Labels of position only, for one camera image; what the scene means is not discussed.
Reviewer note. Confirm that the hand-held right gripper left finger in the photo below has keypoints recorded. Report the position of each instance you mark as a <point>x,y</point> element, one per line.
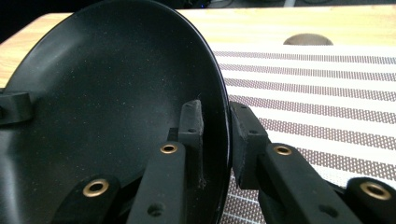
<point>165,186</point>

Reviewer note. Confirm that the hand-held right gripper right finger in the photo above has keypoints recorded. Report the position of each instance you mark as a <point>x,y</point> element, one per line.
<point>280,180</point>

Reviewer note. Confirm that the black plate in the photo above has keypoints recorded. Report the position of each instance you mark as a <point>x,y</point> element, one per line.
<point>109,87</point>

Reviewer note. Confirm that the grey striped placemat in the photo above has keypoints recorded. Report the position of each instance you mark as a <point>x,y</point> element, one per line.
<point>311,102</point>

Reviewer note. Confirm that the round table grommet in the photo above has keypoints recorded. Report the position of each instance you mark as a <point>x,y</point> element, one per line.
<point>308,39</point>

